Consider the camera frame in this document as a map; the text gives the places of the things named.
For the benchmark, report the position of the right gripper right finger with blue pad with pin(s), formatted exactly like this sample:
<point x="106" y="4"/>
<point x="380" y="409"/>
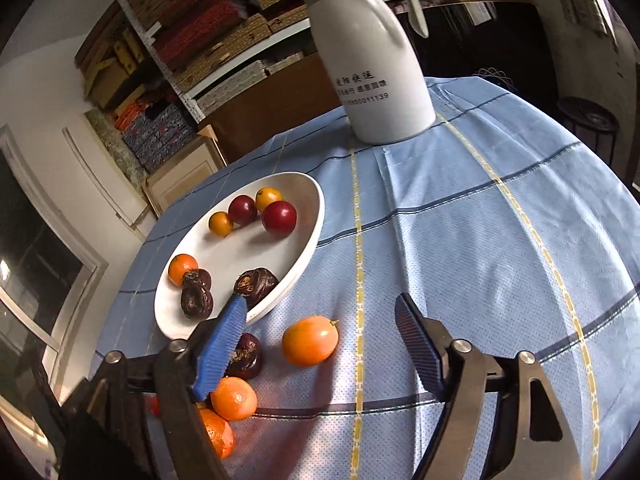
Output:
<point x="531" y="437"/>

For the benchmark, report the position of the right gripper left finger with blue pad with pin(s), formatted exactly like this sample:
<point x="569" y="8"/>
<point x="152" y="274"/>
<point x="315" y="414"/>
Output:
<point x="108" y="436"/>

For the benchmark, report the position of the orange mandarin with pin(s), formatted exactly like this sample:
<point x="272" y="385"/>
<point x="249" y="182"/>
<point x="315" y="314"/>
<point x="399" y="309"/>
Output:
<point x="234" y="399"/>

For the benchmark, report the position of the big dark water chestnut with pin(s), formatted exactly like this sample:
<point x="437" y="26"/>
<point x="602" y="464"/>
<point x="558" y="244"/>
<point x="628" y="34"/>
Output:
<point x="254" y="285"/>

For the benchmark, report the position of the large orange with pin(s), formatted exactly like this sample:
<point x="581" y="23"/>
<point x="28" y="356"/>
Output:
<point x="219" y="431"/>

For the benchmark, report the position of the small red cherry tomato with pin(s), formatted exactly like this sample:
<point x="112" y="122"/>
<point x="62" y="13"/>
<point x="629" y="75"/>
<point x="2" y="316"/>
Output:
<point x="154" y="406"/>

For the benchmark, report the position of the orange yellow fruit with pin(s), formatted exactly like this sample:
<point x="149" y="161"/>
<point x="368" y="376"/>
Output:
<point x="310" y="341"/>

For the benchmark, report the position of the small orange fruit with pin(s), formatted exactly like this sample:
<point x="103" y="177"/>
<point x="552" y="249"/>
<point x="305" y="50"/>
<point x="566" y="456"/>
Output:
<point x="220" y="224"/>

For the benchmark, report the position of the large red plum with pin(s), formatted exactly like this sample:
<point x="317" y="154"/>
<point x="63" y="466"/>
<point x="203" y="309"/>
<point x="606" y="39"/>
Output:
<point x="279" y="218"/>

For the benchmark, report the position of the white oval plate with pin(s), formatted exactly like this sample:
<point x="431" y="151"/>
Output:
<point x="226" y="258"/>

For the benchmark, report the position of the blue checked tablecloth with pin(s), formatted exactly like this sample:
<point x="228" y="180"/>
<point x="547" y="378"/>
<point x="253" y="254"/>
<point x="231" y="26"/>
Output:
<point x="497" y="221"/>

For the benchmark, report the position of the wooden cabinet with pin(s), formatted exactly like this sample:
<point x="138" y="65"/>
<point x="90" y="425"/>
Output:
<point x="191" y="165"/>

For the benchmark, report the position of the white thermos jug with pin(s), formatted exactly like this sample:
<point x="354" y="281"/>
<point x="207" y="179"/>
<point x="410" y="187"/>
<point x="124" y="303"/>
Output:
<point x="373" y="67"/>

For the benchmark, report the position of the shelf with boxes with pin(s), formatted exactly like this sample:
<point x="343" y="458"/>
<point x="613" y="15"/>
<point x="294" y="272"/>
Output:
<point x="164" y="68"/>

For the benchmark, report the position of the window frame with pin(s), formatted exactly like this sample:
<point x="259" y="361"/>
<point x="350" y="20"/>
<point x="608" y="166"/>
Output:
<point x="48" y="275"/>

